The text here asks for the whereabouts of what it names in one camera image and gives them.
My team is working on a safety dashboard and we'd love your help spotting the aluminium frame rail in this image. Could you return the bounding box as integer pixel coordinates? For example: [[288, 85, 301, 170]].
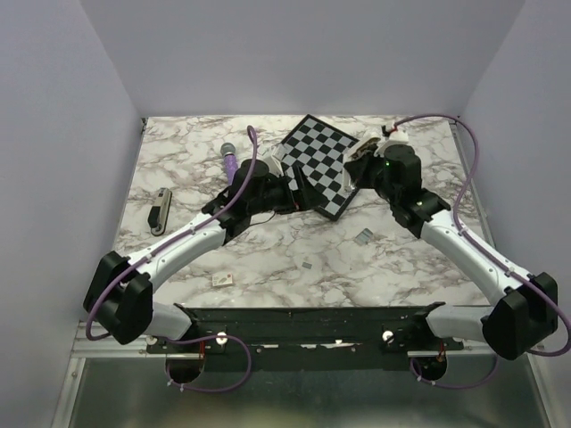
[[48, 319, 153, 428]]

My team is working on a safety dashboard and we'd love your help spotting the black white chessboard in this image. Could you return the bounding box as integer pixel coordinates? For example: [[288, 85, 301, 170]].
[[273, 115, 358, 221]]

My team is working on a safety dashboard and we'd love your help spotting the grey black stapler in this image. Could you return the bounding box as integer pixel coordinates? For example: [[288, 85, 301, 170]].
[[147, 187, 172, 236]]

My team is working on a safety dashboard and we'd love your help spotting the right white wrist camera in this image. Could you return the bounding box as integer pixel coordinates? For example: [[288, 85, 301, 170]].
[[377, 122, 410, 156]]

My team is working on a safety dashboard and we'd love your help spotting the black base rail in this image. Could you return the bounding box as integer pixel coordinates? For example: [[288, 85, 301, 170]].
[[146, 307, 463, 372]]

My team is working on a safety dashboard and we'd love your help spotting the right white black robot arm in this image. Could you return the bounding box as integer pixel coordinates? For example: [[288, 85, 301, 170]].
[[343, 139, 558, 360]]

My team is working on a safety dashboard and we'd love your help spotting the large silver staple strip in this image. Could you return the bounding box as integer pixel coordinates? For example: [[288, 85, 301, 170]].
[[354, 228, 373, 245]]

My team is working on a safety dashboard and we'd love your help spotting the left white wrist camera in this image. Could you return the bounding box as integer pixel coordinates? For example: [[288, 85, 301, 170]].
[[262, 144, 285, 177]]

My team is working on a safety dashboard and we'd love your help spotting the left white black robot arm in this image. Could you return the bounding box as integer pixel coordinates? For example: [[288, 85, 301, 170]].
[[83, 160, 327, 352]]

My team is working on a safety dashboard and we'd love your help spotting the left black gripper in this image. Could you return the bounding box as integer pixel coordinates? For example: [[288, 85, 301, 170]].
[[248, 165, 327, 216]]

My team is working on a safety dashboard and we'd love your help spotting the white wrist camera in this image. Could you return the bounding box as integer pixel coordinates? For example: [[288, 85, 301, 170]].
[[262, 144, 285, 177], [377, 122, 410, 156]]

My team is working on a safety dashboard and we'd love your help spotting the purple glitter microphone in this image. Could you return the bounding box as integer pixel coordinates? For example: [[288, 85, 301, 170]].
[[220, 143, 238, 185]]

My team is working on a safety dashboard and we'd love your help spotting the white stapler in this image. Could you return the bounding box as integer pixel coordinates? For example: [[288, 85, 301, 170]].
[[343, 131, 384, 193]]

